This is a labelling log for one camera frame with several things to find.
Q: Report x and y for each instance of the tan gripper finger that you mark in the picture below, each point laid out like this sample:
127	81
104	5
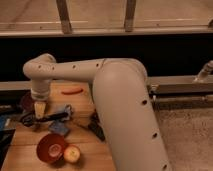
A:
39	107

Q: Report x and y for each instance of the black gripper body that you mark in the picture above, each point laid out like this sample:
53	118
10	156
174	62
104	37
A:
51	117

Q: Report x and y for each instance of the black handled brush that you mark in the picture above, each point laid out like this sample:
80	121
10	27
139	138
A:
95	127

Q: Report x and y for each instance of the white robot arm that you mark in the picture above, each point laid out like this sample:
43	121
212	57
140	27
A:
121	99

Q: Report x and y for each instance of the small metal cup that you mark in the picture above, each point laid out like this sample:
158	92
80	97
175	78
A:
29	120

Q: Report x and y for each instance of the blue grey toy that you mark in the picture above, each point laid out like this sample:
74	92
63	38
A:
65	109

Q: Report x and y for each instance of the blue sponge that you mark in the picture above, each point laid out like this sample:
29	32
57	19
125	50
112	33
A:
59	128

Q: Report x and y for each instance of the orange carrot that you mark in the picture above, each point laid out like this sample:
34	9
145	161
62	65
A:
71	91

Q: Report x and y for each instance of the red bowl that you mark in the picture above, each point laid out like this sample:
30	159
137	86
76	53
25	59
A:
51	148

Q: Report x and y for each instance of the yellow red apple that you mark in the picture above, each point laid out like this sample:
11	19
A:
72	154

